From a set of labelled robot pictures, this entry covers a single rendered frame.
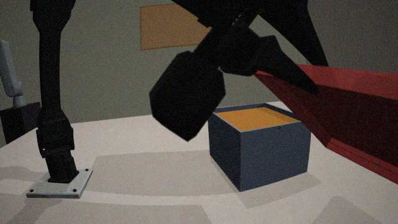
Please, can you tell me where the red lid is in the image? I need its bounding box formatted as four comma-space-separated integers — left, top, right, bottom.
254, 64, 398, 185

